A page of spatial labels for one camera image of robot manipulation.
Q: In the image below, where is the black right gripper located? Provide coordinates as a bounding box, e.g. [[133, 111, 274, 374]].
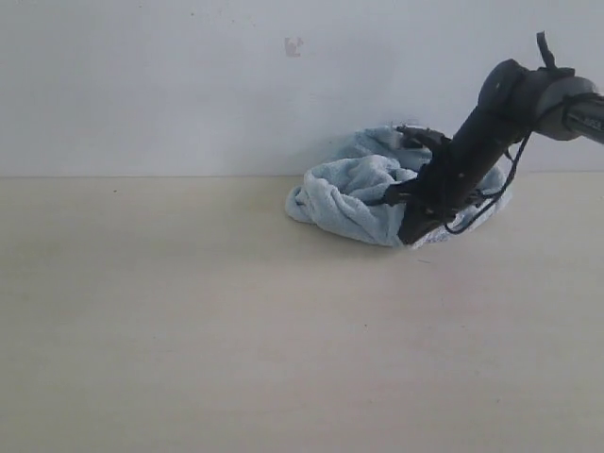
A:
[[382, 126, 477, 244]]

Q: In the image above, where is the light blue fleece towel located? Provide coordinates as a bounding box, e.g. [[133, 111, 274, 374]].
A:
[[285, 126, 511, 248]]

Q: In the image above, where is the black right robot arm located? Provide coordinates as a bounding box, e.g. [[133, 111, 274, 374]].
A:
[[381, 59, 603, 245]]

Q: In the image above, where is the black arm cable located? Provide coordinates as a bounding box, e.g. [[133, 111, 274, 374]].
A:
[[443, 31, 561, 236]]

